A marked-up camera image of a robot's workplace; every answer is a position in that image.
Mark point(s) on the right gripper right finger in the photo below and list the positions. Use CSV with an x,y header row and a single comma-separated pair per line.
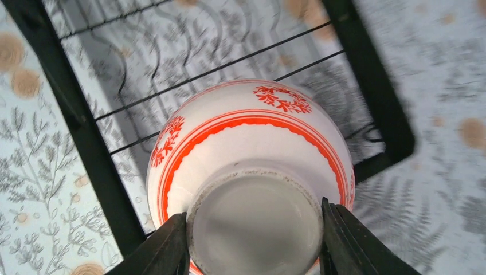
x,y
351,248

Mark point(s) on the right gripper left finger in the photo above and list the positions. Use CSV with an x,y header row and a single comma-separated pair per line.
x,y
164,252

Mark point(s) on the black wire dish rack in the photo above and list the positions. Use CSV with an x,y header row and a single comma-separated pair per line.
x,y
388,116

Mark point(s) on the red patterned white bowl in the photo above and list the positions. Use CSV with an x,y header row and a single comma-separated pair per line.
x,y
249,162

